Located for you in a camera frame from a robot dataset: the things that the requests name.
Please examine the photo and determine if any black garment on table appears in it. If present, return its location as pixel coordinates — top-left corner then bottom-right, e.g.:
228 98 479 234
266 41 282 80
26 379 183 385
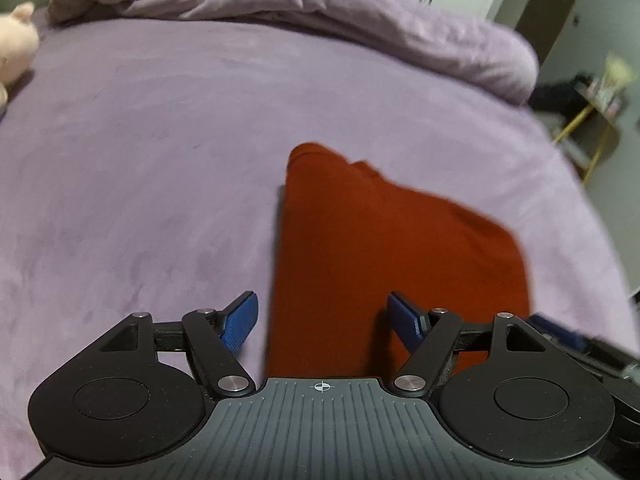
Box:
527 73 594 117

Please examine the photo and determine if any pink plush toy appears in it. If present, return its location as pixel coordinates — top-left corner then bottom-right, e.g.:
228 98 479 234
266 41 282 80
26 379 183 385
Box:
0 1 40 113

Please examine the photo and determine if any purple bed sheet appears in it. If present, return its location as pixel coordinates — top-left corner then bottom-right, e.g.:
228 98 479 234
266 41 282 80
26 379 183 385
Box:
1 20 639 479

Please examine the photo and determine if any dark brown door frame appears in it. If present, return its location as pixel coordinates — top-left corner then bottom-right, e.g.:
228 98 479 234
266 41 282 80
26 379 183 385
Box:
515 0 576 65

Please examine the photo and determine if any purple rolled duvet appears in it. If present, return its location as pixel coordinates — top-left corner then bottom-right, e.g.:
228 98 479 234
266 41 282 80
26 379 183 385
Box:
48 0 539 105

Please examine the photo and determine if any red knit sweater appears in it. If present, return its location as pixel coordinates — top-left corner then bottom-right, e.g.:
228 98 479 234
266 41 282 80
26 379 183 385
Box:
265 143 530 379

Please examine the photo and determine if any cream wrapped bouquet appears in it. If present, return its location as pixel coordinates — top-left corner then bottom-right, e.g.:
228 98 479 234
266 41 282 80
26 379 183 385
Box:
598 52 637 105

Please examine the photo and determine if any yellow leg side table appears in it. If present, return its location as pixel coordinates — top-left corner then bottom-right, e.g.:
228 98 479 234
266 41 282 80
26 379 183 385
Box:
552 84 627 185

